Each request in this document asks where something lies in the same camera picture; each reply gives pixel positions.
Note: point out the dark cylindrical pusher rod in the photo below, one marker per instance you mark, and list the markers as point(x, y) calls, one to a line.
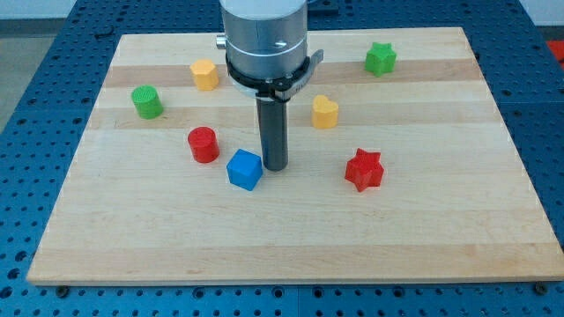
point(272, 122)

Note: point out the green star block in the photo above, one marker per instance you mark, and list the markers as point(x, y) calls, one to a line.
point(380, 59)

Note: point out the wooden board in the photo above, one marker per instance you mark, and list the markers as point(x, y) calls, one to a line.
point(455, 204)

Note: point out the blue cube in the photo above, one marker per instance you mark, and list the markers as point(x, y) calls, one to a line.
point(244, 169)

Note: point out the yellow heart block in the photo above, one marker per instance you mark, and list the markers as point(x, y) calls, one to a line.
point(324, 112)

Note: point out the yellow hexagon block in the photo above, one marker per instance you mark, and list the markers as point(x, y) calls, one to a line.
point(205, 74)

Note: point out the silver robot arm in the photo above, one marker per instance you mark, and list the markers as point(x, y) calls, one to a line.
point(266, 44)

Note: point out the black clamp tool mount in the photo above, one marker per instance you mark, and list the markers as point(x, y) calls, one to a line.
point(280, 89)

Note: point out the green cylinder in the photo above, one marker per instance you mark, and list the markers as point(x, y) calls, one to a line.
point(147, 102)

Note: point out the red cylinder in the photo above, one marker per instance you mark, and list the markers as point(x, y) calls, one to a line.
point(203, 144)

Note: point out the red star block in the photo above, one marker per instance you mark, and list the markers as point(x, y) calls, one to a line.
point(365, 170)

